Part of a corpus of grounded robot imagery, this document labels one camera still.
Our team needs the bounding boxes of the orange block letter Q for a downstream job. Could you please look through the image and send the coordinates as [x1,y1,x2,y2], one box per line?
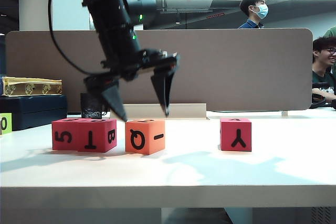
[125,119,166,155]

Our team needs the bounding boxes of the red block letter Y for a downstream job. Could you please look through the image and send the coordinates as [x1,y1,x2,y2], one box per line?
[219,118,253,153]

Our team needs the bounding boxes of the green foam block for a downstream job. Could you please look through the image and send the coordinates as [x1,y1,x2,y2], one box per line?
[0,112,13,135]

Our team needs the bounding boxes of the red block letters B T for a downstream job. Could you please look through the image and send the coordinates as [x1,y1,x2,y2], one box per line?
[78,118,118,153]

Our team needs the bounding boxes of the grey vented panel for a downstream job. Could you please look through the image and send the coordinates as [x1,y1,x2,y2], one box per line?
[310,206,333,224]

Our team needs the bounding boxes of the black headphones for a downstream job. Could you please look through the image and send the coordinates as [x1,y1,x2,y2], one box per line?
[309,95,336,111]

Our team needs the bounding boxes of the yellow decorated box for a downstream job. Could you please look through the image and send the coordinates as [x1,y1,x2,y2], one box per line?
[2,76,64,97]

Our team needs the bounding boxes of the black mug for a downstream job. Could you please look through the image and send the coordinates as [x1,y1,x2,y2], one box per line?
[80,92,110,119]

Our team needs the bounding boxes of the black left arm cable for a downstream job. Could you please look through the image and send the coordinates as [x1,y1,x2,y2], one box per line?
[48,0,108,77]

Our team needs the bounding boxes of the dark blue box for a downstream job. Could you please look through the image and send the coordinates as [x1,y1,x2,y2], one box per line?
[0,94,68,132]

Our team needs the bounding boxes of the person in dark green shirt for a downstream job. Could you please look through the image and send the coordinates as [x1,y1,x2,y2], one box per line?
[311,36,336,104]

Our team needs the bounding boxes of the brown desk divider panel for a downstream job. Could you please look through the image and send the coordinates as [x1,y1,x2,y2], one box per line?
[5,28,314,112]

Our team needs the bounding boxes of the person in light green shirt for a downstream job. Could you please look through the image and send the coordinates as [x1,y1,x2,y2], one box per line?
[322,26,336,40]

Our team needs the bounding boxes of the red block digit 5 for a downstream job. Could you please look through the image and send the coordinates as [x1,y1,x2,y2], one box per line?
[51,119,79,151]

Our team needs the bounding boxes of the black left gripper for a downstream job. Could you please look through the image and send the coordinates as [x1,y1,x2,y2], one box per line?
[83,49,181,122]

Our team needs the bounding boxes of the dark-haired person with mask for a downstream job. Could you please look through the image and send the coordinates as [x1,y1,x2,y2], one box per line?
[238,0,270,29]

